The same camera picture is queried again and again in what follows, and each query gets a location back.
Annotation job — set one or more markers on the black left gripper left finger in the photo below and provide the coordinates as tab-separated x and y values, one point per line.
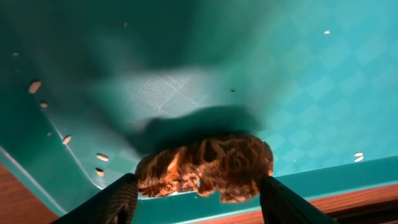
115	204

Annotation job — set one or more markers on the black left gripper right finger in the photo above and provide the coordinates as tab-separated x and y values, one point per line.
280	205

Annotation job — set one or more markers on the brown food scrap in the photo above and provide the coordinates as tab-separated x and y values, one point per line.
232	165

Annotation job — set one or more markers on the teal plastic tray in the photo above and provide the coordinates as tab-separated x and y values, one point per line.
88	88

